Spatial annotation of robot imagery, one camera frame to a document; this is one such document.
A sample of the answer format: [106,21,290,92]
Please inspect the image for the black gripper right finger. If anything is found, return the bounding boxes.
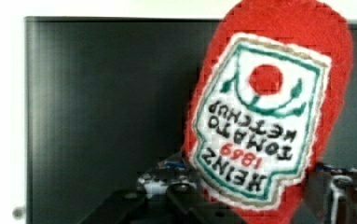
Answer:
[304,162,357,224]

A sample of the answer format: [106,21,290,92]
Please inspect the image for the red plush ketchup bottle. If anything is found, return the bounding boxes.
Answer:
[183,0,353,224]

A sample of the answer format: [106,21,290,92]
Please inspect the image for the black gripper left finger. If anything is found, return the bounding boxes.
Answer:
[79,153,247,224]

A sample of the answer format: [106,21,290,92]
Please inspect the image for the black toaster oven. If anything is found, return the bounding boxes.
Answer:
[25,17,357,224]

